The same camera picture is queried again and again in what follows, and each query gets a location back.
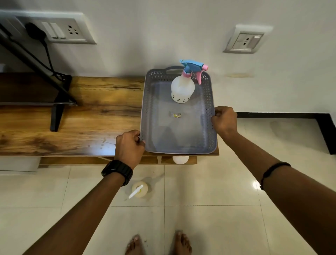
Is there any person's left hand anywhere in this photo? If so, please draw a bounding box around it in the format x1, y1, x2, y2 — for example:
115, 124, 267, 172
114, 129, 145, 170

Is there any person's right hand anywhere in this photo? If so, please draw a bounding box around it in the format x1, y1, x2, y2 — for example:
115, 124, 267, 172
211, 106, 238, 140

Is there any grey perforated plastic tray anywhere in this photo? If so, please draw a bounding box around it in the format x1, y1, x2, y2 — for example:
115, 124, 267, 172
140, 66, 218, 155

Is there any person's right forearm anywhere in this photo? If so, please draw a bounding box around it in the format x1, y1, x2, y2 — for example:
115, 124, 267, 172
220, 131, 336, 255

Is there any person's left forearm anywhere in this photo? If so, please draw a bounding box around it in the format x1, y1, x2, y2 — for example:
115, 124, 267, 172
22, 172, 126, 255

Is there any black wristwatch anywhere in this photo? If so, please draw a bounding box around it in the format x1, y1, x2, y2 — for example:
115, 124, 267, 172
101, 159, 133, 187

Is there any white spray bottle blue trigger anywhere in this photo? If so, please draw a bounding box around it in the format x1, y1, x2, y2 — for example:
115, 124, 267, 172
171, 59, 209, 104

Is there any round cream bottle with nozzle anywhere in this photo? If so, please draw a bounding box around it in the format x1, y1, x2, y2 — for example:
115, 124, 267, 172
128, 181, 149, 199

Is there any wooden console table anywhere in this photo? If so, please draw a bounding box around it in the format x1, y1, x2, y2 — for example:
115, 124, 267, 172
0, 73, 220, 166

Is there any black thread wristband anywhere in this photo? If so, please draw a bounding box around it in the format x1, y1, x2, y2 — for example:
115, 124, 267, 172
259, 162, 291, 191

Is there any person's left foot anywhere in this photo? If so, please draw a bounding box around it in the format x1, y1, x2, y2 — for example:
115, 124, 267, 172
124, 235, 145, 255

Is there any person's foot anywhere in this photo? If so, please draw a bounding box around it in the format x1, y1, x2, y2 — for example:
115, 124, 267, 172
124, 235, 145, 255
172, 230, 193, 255

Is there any person's right foot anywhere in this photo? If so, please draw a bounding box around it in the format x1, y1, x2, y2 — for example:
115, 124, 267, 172
172, 230, 193, 255

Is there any black television with stand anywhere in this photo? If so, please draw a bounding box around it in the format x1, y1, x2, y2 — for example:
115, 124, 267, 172
0, 22, 78, 132

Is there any white switchboard with sockets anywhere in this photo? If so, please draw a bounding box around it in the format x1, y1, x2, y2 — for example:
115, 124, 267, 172
0, 10, 97, 45

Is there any white single wall socket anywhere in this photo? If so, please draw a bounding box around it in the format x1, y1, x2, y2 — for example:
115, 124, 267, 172
223, 24, 273, 54

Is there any black power plug with cable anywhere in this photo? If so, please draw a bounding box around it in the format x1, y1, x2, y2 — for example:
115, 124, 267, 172
25, 22, 69, 82

